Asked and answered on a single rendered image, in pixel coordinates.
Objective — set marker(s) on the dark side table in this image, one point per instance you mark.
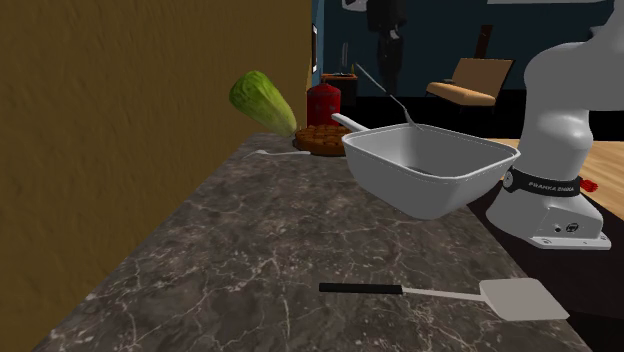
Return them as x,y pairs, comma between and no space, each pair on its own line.
343,88

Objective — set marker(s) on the brown waffle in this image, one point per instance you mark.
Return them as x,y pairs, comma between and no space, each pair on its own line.
322,139

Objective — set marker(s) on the tan wooden bench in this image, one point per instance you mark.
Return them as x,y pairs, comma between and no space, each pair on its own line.
470,83

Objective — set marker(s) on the wall picture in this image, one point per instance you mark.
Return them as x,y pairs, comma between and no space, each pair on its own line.
315,48

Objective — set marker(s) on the green lettuce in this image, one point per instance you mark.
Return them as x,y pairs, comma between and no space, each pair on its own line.
261,101

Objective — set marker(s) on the white square pan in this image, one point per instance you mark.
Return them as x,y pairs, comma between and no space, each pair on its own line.
429,170

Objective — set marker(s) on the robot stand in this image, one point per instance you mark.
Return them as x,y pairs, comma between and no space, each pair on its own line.
560,273

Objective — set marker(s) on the silver spoon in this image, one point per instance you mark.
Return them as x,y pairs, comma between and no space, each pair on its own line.
280,153

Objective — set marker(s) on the red canister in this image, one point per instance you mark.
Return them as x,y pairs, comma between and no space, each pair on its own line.
322,103

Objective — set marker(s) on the silver fork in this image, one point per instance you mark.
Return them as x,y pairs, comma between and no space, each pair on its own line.
385,95

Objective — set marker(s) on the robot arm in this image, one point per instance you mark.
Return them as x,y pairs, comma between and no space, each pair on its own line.
556,117

